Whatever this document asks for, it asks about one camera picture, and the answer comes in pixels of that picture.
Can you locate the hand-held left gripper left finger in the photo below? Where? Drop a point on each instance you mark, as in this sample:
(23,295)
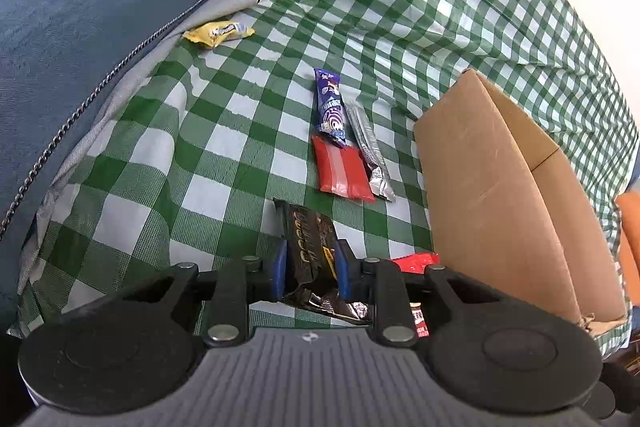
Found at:
(279,269)

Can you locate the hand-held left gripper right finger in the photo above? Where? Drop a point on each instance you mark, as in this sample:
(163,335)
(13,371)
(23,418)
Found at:
(345,272)

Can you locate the black snack packet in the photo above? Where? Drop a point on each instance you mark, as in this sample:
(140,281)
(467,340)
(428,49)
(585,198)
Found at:
(307,242)

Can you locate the cardboard box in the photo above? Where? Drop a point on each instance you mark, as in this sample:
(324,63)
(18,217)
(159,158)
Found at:
(480,187)

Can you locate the purple snack packet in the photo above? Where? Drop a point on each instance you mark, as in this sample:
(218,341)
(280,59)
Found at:
(331,107)

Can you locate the red labelled snack packet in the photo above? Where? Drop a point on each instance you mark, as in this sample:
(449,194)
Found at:
(412,262)

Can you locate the red packet clear stripe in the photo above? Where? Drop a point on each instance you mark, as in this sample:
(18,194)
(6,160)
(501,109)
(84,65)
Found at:
(342,167)

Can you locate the silver snack packet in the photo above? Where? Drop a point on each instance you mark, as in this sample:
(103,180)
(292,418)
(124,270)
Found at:
(367,142)

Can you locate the green checked cloth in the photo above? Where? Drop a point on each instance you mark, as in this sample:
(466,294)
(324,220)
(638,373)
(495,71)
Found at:
(225,147)

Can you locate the yellow snack packet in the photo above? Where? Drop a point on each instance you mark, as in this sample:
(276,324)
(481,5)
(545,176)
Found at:
(217,33)

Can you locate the orange cushion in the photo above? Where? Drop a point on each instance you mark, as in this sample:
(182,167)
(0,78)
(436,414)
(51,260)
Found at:
(630,232)

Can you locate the blue cushion with zipper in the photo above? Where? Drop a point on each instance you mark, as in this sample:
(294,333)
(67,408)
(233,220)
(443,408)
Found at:
(75,32)

